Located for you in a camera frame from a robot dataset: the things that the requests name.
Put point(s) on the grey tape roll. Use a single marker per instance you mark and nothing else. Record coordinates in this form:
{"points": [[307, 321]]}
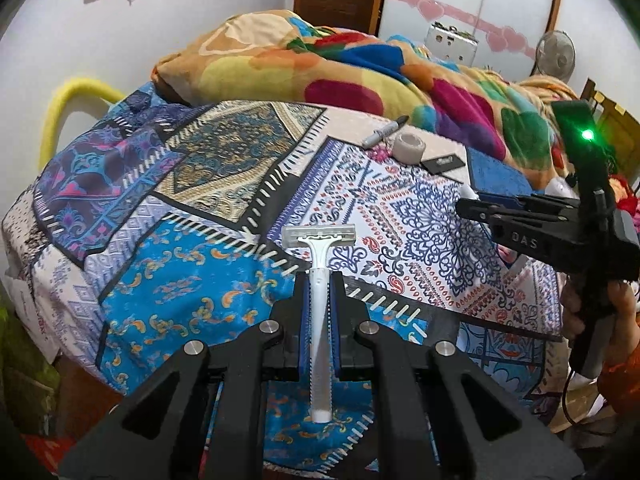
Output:
{"points": [[407, 147]]}

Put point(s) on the small white cabinet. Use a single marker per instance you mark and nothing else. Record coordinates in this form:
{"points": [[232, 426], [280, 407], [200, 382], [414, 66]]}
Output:
{"points": [[450, 45]]}

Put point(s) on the yellow foam tube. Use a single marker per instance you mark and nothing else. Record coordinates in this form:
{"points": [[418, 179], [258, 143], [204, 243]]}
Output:
{"points": [[55, 110]]}

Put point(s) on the person's right hand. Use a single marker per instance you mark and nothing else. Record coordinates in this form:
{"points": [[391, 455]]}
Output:
{"points": [[625, 300]]}

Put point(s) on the person's right forearm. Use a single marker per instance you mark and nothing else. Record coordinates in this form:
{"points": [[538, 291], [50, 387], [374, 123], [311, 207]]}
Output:
{"points": [[622, 360]]}

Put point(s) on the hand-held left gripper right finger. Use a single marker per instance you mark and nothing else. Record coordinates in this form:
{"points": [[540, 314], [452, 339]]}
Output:
{"points": [[334, 320]]}

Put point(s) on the black marker pen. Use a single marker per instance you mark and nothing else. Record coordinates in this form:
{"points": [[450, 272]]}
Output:
{"points": [[382, 132]]}

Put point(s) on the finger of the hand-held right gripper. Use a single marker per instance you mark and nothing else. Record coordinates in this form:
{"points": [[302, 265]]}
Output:
{"points": [[520, 201], [480, 209]]}

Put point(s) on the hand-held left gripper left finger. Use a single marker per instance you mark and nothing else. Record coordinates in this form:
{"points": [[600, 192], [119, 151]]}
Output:
{"points": [[300, 320]]}

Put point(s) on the blue patchwork bedsheet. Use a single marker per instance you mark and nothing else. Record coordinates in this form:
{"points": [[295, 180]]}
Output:
{"points": [[200, 240]]}

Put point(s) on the standing electric fan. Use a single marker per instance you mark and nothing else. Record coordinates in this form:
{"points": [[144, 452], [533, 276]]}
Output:
{"points": [[555, 55]]}

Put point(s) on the black card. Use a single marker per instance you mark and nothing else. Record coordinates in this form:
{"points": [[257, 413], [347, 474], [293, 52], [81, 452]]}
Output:
{"points": [[440, 162]]}

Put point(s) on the wooden bed headboard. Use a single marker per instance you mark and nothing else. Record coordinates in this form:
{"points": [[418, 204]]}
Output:
{"points": [[620, 115]]}

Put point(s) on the colourful heart print blanket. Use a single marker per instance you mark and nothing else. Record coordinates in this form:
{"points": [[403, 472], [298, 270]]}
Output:
{"points": [[300, 60]]}

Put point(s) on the pink heart stickers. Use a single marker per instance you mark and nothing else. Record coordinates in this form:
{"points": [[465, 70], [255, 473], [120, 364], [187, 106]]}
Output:
{"points": [[430, 7]]}

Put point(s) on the wooden wardrobe with sliding doors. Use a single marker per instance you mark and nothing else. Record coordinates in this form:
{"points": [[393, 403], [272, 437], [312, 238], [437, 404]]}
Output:
{"points": [[500, 0]]}

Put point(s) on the green patterned box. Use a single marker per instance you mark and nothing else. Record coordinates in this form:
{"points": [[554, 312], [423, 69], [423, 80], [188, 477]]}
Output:
{"points": [[25, 375]]}

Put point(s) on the white bag with red print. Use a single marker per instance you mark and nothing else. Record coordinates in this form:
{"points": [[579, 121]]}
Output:
{"points": [[30, 310]]}

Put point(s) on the white disposable razor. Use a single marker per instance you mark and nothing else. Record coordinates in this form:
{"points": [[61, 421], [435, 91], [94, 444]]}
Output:
{"points": [[318, 280]]}

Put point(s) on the red plush toy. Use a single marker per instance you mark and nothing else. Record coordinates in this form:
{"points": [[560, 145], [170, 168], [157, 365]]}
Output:
{"points": [[627, 195]]}

